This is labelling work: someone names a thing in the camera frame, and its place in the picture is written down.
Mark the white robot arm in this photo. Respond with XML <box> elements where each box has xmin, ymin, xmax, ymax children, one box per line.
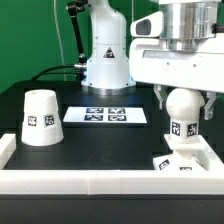
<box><xmin>86</xmin><ymin>0</ymin><xmax>224</xmax><ymax>119</ymax></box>

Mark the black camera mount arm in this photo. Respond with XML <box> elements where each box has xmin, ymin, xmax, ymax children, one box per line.
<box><xmin>66</xmin><ymin>0</ymin><xmax>88</xmax><ymax>64</ymax></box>

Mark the black cable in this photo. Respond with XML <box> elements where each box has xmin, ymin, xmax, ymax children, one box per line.
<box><xmin>30</xmin><ymin>64</ymin><xmax>88</xmax><ymax>82</ymax></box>

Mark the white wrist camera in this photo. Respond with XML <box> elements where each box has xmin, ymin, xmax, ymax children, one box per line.
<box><xmin>130</xmin><ymin>11</ymin><xmax>164</xmax><ymax>38</ymax></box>

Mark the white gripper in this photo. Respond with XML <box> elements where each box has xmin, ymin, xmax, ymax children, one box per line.
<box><xmin>129</xmin><ymin>37</ymin><xmax>224</xmax><ymax>120</ymax></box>

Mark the white lamp bulb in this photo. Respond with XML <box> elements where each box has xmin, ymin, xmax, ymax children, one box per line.
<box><xmin>166</xmin><ymin>88</ymin><xmax>205</xmax><ymax>144</ymax></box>

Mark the white U-shaped fence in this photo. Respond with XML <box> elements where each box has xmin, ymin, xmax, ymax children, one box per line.
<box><xmin>0</xmin><ymin>134</ymin><xmax>224</xmax><ymax>195</ymax></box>

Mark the white marker plate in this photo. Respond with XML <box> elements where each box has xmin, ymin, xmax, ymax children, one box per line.
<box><xmin>63</xmin><ymin>107</ymin><xmax>147</xmax><ymax>124</ymax></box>

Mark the grey thin cable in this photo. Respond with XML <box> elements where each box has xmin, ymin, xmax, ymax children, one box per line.
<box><xmin>53</xmin><ymin>0</ymin><xmax>68</xmax><ymax>82</ymax></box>

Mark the white lamp base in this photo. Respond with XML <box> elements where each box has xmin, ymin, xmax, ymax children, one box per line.
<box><xmin>153</xmin><ymin>134</ymin><xmax>208</xmax><ymax>172</ymax></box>

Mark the white lamp shade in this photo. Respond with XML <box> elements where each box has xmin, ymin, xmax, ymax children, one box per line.
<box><xmin>21</xmin><ymin>89</ymin><xmax>63</xmax><ymax>146</ymax></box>

